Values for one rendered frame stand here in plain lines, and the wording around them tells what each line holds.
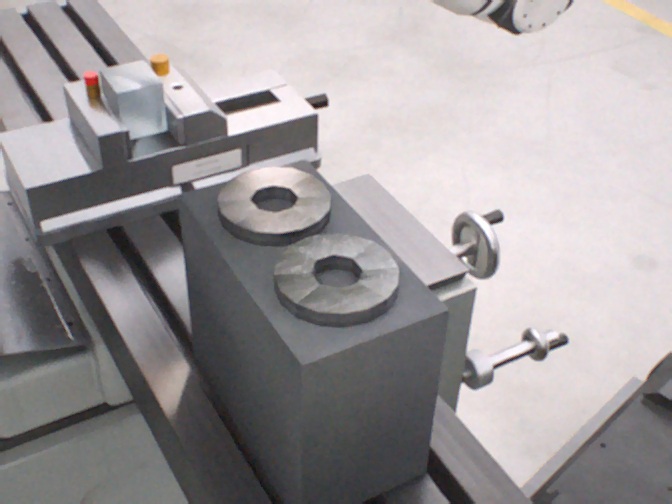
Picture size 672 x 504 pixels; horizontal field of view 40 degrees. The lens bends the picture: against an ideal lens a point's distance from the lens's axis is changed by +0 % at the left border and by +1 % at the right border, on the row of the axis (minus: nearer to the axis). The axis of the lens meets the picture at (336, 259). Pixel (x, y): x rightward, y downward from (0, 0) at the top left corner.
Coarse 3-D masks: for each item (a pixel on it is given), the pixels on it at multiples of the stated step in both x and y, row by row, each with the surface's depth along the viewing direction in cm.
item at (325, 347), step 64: (192, 192) 74; (256, 192) 73; (320, 192) 72; (192, 256) 75; (256, 256) 68; (320, 256) 66; (384, 256) 66; (192, 320) 82; (256, 320) 65; (320, 320) 62; (384, 320) 63; (256, 384) 70; (320, 384) 62; (384, 384) 65; (256, 448) 75; (320, 448) 66; (384, 448) 70
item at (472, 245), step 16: (464, 224) 149; (480, 224) 144; (496, 224) 147; (464, 240) 150; (480, 240) 146; (496, 240) 144; (464, 256) 147; (480, 256) 148; (496, 256) 144; (480, 272) 148; (496, 272) 146
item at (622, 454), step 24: (648, 384) 133; (624, 408) 129; (648, 408) 129; (600, 432) 126; (624, 432) 125; (648, 432) 126; (576, 456) 123; (600, 456) 122; (624, 456) 122; (648, 456) 122; (552, 480) 120; (576, 480) 119; (600, 480) 119; (624, 480) 119; (648, 480) 119
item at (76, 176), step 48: (240, 96) 110; (288, 96) 111; (0, 144) 102; (48, 144) 101; (96, 144) 96; (144, 144) 101; (240, 144) 105; (288, 144) 108; (48, 192) 96; (96, 192) 99; (144, 192) 102; (48, 240) 98
